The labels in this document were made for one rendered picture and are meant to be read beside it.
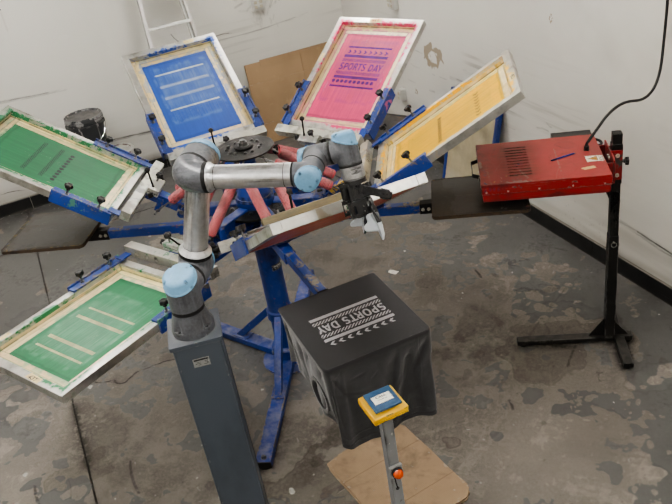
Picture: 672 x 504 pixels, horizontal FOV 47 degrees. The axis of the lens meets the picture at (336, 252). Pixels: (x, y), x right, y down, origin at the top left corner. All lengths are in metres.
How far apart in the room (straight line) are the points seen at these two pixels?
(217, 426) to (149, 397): 1.61
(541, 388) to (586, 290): 0.91
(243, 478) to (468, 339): 1.79
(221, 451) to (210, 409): 0.21
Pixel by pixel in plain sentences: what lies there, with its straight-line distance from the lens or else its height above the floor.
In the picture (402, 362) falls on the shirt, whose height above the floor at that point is 0.84.
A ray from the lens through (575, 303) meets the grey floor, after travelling 4.72.
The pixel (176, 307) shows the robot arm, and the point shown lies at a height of 1.33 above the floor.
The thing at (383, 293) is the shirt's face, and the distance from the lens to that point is 3.19.
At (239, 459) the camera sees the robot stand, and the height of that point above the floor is 0.62.
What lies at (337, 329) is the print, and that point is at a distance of 3.03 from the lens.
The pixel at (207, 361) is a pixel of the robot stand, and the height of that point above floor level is 1.11.
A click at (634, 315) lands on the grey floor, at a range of 4.65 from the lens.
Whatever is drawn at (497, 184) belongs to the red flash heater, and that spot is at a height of 1.10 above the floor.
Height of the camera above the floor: 2.73
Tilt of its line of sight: 30 degrees down
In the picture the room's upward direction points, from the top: 10 degrees counter-clockwise
